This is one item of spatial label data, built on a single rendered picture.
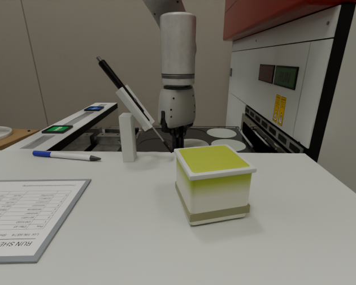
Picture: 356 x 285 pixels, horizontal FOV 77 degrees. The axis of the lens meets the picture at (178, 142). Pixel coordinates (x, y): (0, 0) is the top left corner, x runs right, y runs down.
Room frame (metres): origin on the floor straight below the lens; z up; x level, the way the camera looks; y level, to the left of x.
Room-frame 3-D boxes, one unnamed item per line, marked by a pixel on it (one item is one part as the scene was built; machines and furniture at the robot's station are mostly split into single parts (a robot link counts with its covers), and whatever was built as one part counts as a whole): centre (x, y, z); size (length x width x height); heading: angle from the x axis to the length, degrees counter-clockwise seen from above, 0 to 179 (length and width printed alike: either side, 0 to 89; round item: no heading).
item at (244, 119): (0.63, -0.25, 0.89); 0.44 x 0.02 x 0.10; 179
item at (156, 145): (0.62, -0.04, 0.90); 0.34 x 0.34 x 0.01; 89
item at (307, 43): (0.81, -0.27, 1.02); 0.81 x 0.03 x 0.40; 179
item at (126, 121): (0.38, 0.07, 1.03); 0.06 x 0.04 x 0.13; 89
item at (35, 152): (0.38, 0.21, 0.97); 0.14 x 0.01 x 0.01; 79
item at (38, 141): (0.69, 0.32, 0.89); 0.55 x 0.09 x 0.14; 179
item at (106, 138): (0.69, 0.22, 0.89); 0.08 x 0.03 x 0.03; 89
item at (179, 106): (0.58, 0.00, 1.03); 0.10 x 0.07 x 0.11; 132
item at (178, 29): (0.59, 0.00, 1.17); 0.09 x 0.08 x 0.13; 170
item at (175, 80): (0.58, 0.00, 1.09); 0.09 x 0.08 x 0.03; 132
